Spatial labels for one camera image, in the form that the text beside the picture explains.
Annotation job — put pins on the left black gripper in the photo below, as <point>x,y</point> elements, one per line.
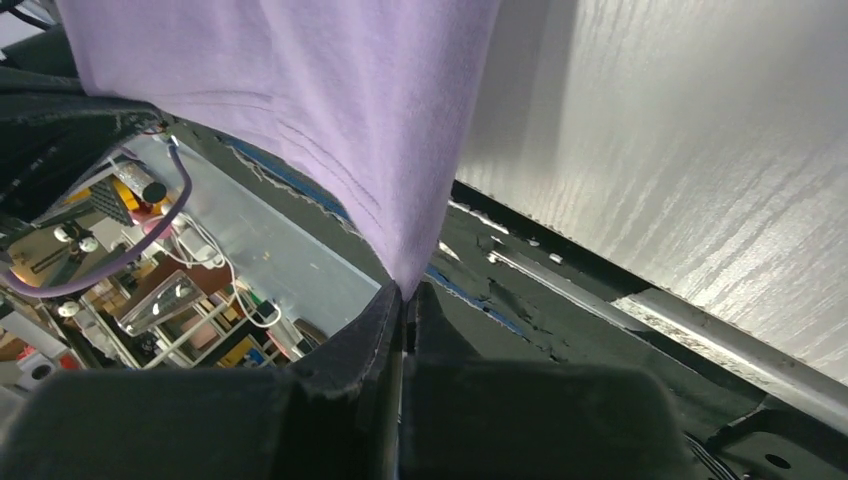
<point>52,131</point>

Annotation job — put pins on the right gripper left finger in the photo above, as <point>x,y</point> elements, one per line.
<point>331,415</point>

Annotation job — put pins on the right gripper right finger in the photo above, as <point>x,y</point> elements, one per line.
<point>468,417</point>

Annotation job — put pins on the purple t shirt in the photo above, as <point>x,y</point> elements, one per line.
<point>370,99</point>

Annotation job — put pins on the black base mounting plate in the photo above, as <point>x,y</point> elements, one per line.
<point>732,429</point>

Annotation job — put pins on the aluminium frame rail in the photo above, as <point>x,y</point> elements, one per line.
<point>652,310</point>

